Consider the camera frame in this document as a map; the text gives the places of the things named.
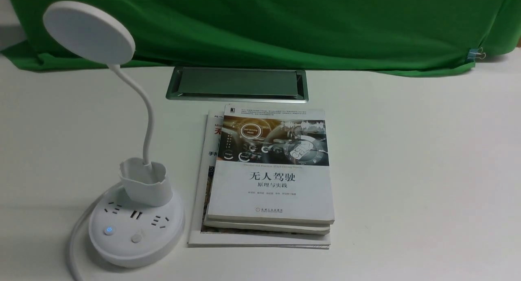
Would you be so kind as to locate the bottom large thin book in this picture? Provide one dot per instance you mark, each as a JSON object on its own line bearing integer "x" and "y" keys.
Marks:
{"x": 202, "y": 236}

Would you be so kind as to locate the blue binder clip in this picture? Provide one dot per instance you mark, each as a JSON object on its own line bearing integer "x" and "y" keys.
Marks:
{"x": 475, "y": 54}

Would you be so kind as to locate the green backdrop cloth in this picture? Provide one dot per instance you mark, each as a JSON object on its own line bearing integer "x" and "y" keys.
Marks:
{"x": 413, "y": 38}

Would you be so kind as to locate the metal desk cable grommet cover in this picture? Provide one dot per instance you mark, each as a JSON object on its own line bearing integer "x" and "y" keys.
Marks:
{"x": 238, "y": 85}

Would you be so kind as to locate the top white self-driving book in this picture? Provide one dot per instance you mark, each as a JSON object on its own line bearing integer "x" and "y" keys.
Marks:
{"x": 272, "y": 167}

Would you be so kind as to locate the middle white book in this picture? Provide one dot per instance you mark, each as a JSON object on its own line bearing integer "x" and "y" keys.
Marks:
{"x": 212, "y": 226}

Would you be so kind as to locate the white desk lamp with socket base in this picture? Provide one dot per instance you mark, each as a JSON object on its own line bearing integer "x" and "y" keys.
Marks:
{"x": 141, "y": 219}

